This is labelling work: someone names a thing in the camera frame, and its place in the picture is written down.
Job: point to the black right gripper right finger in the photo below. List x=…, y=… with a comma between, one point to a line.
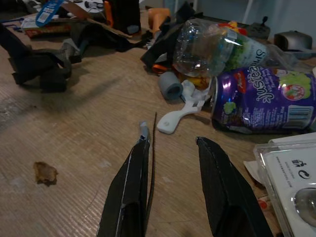
x=222, y=182

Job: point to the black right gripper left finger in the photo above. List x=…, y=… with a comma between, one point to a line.
x=130, y=187

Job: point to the clear plastic blister pack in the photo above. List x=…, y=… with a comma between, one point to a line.
x=291, y=182

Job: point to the brown crumpled paper scrap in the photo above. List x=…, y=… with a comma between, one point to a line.
x=45, y=173

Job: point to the purple crushed drink can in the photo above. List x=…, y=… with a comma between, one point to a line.
x=266, y=101

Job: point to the clear plastic water bottle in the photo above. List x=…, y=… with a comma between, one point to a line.
x=212, y=49

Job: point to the black orange tool part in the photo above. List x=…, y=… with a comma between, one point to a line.
x=160, y=54

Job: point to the black fabric pouch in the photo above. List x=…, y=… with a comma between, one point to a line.
x=106, y=37

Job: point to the black joystick controller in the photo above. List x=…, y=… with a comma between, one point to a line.
x=260, y=29

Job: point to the grey metal box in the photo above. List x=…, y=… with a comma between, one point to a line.
x=292, y=40

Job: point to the orange plastic cup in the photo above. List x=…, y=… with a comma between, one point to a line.
x=158, y=18

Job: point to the brown cardboard sheet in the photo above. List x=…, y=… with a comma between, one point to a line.
x=98, y=17

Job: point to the red printed snack packet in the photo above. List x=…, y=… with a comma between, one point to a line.
x=47, y=30

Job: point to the blue white label tag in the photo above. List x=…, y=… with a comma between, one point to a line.
x=48, y=11

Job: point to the white plastic bracket part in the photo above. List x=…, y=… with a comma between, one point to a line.
x=184, y=108

